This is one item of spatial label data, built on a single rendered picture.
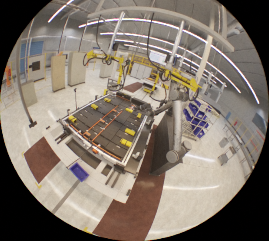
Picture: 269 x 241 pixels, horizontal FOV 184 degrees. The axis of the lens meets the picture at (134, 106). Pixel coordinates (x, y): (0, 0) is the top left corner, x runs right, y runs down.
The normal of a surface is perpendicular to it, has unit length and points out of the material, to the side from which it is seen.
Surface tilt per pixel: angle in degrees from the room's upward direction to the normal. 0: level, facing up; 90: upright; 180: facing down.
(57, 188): 0
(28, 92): 90
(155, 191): 0
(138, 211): 0
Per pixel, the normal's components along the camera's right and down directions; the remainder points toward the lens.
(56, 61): 0.90, 0.40
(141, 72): -0.33, 0.39
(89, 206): 0.27, -0.83
